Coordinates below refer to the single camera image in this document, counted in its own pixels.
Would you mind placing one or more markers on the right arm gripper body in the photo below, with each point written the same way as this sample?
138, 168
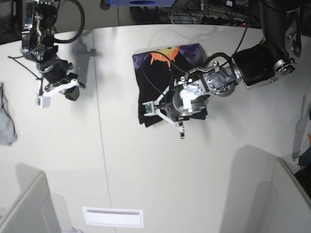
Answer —
56, 72

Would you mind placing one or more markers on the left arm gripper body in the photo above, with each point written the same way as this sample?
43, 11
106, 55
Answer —
188, 101

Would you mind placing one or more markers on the black T-shirt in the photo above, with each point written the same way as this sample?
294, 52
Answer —
158, 69

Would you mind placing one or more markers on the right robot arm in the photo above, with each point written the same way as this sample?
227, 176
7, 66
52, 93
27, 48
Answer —
40, 46

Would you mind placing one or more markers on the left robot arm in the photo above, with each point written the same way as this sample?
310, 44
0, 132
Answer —
220, 73

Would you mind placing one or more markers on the grey cloth at table edge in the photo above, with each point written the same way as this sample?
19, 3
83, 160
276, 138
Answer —
8, 133

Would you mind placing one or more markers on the black power strip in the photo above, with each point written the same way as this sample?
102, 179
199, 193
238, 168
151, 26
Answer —
222, 21

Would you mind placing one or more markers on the blue box behind table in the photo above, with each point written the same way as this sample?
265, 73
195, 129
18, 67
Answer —
128, 3

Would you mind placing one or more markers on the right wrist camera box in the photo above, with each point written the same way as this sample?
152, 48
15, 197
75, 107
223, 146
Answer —
42, 101

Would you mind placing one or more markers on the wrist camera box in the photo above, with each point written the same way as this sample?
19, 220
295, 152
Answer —
149, 109
42, 101

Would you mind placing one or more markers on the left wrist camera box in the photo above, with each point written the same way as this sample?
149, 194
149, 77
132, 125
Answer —
149, 109

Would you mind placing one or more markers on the white cable slot plate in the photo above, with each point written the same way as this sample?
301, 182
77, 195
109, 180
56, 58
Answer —
113, 217

